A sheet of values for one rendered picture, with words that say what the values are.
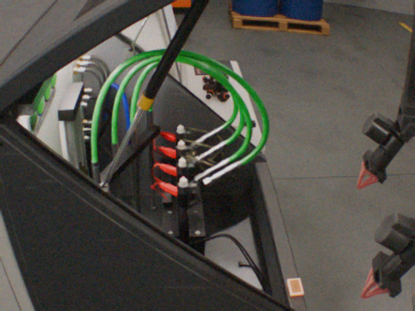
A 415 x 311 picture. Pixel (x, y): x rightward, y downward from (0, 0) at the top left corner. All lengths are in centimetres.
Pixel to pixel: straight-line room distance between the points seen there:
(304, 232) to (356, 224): 34
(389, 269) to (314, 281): 149
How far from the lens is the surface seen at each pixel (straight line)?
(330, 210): 293
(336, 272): 254
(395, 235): 93
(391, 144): 131
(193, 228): 120
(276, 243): 122
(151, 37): 135
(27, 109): 77
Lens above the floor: 176
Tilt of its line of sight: 32 degrees down
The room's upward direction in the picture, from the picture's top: 2 degrees clockwise
